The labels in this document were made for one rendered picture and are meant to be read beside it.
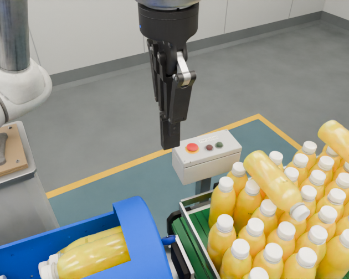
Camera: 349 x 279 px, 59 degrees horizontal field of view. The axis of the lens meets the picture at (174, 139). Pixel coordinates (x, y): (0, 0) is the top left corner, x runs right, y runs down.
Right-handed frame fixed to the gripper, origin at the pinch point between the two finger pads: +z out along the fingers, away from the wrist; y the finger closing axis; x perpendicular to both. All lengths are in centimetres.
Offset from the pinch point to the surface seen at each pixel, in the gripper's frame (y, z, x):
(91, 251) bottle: -2.0, 23.5, 17.4
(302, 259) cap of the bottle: -15.6, 32.4, -24.7
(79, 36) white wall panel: 284, 94, -10
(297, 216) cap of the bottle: -7.9, 28.5, -28.2
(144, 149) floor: 149, 143, -33
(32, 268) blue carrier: 9, 41, 32
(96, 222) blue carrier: 11.2, 33.2, 15.6
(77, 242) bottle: 4.4, 28.7, 20.1
